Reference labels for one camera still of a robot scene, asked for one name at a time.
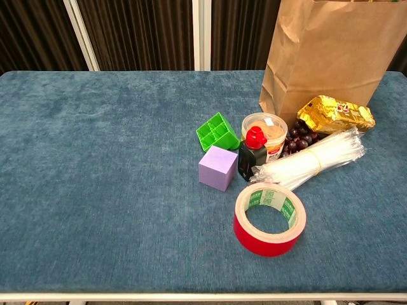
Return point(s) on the brown paper bag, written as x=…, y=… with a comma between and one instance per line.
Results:
x=318, y=63

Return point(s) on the purple foam cube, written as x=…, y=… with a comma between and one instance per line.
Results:
x=216, y=168

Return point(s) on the clear tub of rubber bands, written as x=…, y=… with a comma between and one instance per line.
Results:
x=277, y=139

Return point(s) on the black bottle with red cap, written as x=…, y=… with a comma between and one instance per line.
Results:
x=249, y=160

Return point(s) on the white partition frame post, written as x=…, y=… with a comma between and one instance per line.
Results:
x=81, y=35
x=201, y=31

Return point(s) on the gold foil snack packet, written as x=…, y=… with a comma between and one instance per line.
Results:
x=334, y=114

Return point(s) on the blue velvet table cover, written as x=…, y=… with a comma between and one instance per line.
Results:
x=95, y=159

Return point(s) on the white table frame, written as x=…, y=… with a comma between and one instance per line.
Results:
x=190, y=297

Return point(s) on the dark purple grape bunch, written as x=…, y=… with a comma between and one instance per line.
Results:
x=299, y=139

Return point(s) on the dark brown pleated curtain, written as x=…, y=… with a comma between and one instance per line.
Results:
x=143, y=31
x=31, y=31
x=241, y=31
x=399, y=60

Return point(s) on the green plastic grid block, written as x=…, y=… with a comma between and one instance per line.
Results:
x=219, y=135

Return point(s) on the red tape roll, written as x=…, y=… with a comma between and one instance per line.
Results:
x=264, y=244

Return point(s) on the clear plastic bag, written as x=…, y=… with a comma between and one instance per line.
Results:
x=302, y=162

